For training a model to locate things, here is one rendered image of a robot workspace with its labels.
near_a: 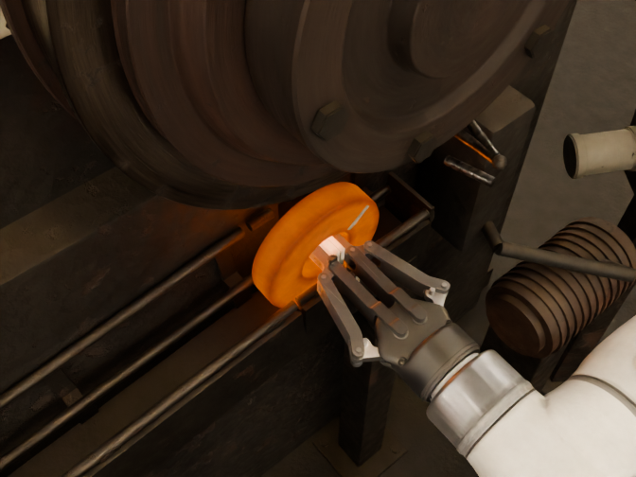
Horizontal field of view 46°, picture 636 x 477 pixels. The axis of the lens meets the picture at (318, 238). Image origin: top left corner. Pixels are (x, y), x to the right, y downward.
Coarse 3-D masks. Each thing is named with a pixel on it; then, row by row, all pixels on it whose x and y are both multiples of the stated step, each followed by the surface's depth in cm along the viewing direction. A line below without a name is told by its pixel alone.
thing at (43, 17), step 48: (48, 0) 37; (96, 0) 39; (48, 48) 40; (96, 48) 41; (96, 96) 43; (96, 144) 46; (144, 144) 48; (192, 192) 55; (240, 192) 59; (288, 192) 63
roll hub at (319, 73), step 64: (256, 0) 40; (320, 0) 38; (384, 0) 43; (448, 0) 44; (512, 0) 48; (256, 64) 43; (320, 64) 41; (384, 64) 47; (448, 64) 48; (512, 64) 56; (384, 128) 50; (448, 128) 56
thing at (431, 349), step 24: (432, 312) 73; (384, 336) 71; (408, 336) 71; (432, 336) 68; (456, 336) 69; (384, 360) 70; (408, 360) 69; (432, 360) 67; (456, 360) 67; (408, 384) 70; (432, 384) 67
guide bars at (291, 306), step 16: (400, 224) 86; (416, 224) 86; (384, 240) 84; (352, 272) 84; (288, 304) 79; (304, 304) 80; (272, 320) 78; (256, 336) 78; (224, 352) 77; (240, 352) 77; (208, 368) 76; (192, 384) 75; (160, 400) 75; (176, 400) 75; (144, 416) 74; (160, 416) 76; (128, 432) 73; (112, 448) 72; (80, 464) 72; (96, 464) 72
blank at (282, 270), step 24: (312, 192) 74; (336, 192) 75; (360, 192) 77; (288, 216) 73; (312, 216) 73; (336, 216) 74; (360, 216) 78; (264, 240) 74; (288, 240) 73; (312, 240) 74; (360, 240) 82; (264, 264) 74; (288, 264) 74; (312, 264) 82; (264, 288) 76; (288, 288) 78
